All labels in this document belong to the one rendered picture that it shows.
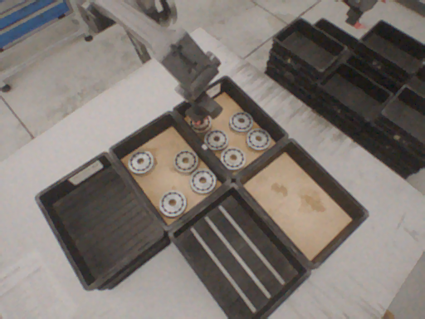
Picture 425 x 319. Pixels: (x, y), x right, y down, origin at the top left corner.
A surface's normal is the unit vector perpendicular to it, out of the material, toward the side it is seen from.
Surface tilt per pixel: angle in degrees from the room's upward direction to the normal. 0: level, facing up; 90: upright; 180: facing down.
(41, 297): 0
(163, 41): 24
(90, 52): 0
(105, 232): 0
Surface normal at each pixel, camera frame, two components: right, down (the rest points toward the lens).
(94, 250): 0.02, -0.43
